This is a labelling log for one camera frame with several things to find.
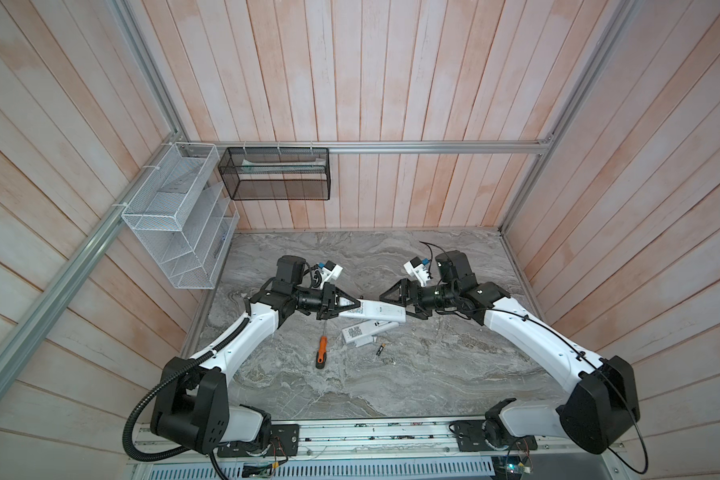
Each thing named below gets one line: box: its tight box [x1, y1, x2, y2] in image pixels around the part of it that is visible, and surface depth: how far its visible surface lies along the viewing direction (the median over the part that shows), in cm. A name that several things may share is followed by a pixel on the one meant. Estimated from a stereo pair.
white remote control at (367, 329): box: [341, 320, 399, 344], surface depth 93 cm
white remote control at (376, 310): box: [339, 297, 406, 323], surface depth 74 cm
